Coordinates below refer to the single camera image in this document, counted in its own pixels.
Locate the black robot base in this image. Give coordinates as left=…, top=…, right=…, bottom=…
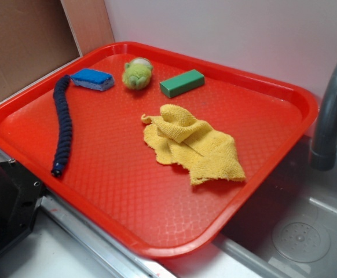
left=0, top=162, right=43, bottom=255

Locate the green rectangular block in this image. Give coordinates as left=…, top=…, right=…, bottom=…
left=160, top=69, right=205, bottom=98

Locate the yellow knitted cloth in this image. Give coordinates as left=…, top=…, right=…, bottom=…
left=141, top=104, right=246, bottom=186

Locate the red plastic tray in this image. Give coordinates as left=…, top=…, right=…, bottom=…
left=0, top=42, right=318, bottom=258

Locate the green plush toy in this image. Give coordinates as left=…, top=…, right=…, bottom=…
left=122, top=57, right=153, bottom=90

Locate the blue sponge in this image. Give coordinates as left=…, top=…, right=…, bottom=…
left=70, top=68, right=115, bottom=92

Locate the grey sink faucet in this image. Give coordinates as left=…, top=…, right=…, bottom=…
left=309, top=64, right=337, bottom=171

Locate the grey toy sink basin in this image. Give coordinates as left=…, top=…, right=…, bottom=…
left=162, top=139, right=337, bottom=277

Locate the brown cardboard panel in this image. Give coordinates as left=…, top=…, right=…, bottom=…
left=0, top=1, right=114, bottom=102

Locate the dark blue braided rope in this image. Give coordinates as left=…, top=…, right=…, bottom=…
left=50, top=74, right=74, bottom=178

